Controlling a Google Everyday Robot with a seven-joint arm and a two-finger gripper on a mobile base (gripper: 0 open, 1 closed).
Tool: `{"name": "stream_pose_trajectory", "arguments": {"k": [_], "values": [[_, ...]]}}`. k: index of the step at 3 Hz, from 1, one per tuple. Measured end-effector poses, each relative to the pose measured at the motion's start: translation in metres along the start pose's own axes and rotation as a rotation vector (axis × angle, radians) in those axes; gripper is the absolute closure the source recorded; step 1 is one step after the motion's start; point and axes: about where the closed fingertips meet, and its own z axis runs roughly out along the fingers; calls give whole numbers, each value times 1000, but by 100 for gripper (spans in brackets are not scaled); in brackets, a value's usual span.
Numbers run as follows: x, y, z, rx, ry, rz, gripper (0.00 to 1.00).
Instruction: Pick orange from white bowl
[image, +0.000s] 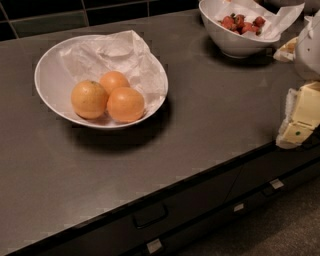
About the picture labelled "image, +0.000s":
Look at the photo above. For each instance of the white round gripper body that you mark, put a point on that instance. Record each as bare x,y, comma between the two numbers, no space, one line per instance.
308,53

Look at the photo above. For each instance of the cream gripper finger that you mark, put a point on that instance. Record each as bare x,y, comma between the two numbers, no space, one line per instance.
286,52
302,115

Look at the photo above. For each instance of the orange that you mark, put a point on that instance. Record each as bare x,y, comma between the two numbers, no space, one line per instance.
112,80
126,105
89,99

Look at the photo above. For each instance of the white bowl with strawberries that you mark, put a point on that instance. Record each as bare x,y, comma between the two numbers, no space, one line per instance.
234,44

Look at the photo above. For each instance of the white crumpled paper in bowl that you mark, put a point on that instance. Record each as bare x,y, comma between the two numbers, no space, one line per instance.
92,56

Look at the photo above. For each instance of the large white bowl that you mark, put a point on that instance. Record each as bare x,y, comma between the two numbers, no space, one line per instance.
54,85

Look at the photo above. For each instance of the white paper under strawberries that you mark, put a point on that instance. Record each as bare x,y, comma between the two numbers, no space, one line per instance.
275,23

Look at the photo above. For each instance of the right dark drawer front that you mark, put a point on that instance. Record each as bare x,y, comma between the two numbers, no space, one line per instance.
270,166

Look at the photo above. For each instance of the dark drawer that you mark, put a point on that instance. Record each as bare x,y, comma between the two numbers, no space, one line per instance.
270,166
173,240
121,230

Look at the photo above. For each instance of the red strawberries pile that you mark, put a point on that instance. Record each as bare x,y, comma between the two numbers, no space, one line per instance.
238,24

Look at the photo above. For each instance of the lower dark drawer front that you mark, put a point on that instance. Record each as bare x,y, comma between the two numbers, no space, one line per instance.
173,240

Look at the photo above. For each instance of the left dark drawer front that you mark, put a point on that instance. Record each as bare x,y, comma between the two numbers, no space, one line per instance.
121,230

